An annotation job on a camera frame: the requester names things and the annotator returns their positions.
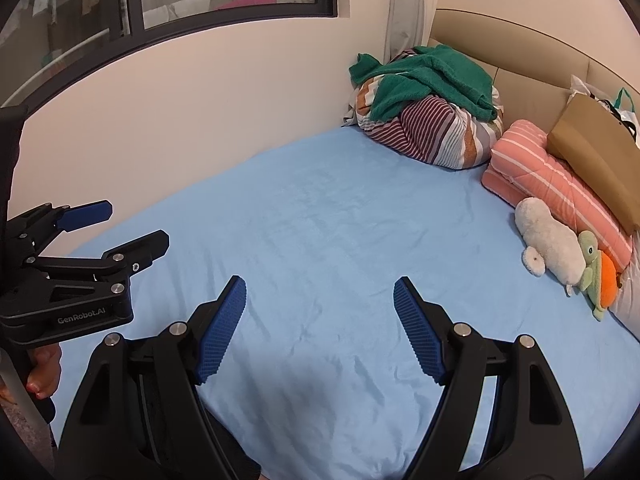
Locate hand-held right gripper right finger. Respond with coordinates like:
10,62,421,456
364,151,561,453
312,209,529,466
393,276,586,480

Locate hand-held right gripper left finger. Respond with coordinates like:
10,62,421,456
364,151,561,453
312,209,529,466
57,275,247,480

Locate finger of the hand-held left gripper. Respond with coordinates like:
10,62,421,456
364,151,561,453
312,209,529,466
25,230,171,286
7,200,113,261

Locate person's left hand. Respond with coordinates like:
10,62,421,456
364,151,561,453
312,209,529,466
25,345,63,401

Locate blue bed sheet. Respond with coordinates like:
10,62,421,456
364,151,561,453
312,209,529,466
50,125,640,480

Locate white plush toy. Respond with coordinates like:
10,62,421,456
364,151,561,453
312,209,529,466
515,197,587,297

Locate striped duvet bundle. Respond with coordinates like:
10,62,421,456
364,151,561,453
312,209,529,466
342,49,505,170

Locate green orange turtle plush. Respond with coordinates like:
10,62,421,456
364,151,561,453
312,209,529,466
577,230,621,322

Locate pink striped folded blanket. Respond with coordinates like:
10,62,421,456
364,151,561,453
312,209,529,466
481,119,635,276

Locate white grey pillow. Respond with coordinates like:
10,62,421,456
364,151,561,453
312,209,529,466
607,230,640,338

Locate brown paper bag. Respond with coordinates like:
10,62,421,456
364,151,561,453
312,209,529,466
546,94,640,233

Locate green towel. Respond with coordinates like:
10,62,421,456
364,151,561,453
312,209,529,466
348,45,498,122

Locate beige padded headboard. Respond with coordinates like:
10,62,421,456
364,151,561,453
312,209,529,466
427,8,640,131

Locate grey curtain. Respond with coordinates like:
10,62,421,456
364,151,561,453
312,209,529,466
384,0,443,61

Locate white green-handled plastic bag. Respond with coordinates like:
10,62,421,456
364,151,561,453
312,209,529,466
569,74,640,148

